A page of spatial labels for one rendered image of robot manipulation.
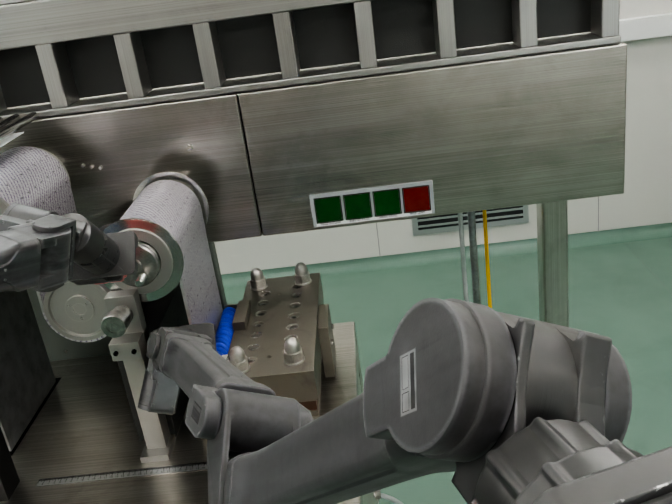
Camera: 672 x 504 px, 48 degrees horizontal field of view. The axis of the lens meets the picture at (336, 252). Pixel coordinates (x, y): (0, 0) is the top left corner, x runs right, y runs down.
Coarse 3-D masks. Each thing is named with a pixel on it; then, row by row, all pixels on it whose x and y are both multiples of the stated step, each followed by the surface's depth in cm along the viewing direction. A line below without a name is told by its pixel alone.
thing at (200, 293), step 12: (204, 240) 144; (204, 252) 143; (192, 264) 133; (204, 264) 142; (192, 276) 132; (204, 276) 141; (192, 288) 131; (204, 288) 140; (216, 288) 150; (192, 300) 130; (204, 300) 139; (216, 300) 149; (192, 312) 129; (204, 312) 138; (216, 312) 147; (216, 324) 146
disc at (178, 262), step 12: (108, 228) 120; (120, 228) 120; (132, 228) 120; (144, 228) 120; (156, 228) 120; (168, 240) 121; (180, 252) 122; (180, 264) 123; (180, 276) 124; (108, 288) 125; (120, 288) 125; (168, 288) 125; (144, 300) 125
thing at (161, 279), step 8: (136, 232) 120; (144, 232) 120; (144, 240) 121; (152, 240) 121; (160, 240) 121; (160, 248) 121; (168, 248) 122; (160, 256) 122; (168, 256) 122; (168, 264) 122; (160, 272) 123; (168, 272) 123; (160, 280) 124; (128, 288) 124; (144, 288) 124; (152, 288) 124
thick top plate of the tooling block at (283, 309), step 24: (288, 288) 158; (312, 288) 156; (264, 312) 150; (288, 312) 148; (312, 312) 146; (240, 336) 141; (264, 336) 140; (288, 336) 139; (312, 336) 137; (264, 360) 132; (312, 360) 130; (264, 384) 128; (288, 384) 128; (312, 384) 128
